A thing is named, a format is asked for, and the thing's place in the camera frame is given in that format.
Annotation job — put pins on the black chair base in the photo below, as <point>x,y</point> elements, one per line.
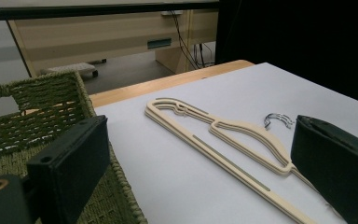
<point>98,61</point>

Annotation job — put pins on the beige wooden desk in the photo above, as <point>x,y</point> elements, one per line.
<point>74,37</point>

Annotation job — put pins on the black horizontal frame bar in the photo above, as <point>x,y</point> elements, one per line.
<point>74,11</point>

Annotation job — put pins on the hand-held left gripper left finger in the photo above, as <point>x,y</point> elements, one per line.
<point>71,161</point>

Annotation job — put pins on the white cabinet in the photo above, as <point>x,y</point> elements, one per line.
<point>0,59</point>

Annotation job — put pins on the white power strip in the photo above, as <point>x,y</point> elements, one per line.
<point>171,13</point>

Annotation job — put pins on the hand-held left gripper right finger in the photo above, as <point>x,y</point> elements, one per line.
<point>338,168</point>

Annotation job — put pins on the white table mat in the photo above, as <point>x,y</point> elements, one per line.
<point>174,186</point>

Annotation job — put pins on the green woven basket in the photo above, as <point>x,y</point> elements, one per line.
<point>43,102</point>

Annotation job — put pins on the black curtain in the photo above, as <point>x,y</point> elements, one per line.
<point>292,40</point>

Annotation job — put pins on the grey wheeled platform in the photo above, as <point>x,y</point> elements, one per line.
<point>71,67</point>

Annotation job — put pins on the beige clothes hanger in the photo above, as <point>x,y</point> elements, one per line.
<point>148,114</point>
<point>227,166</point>
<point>248,128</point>

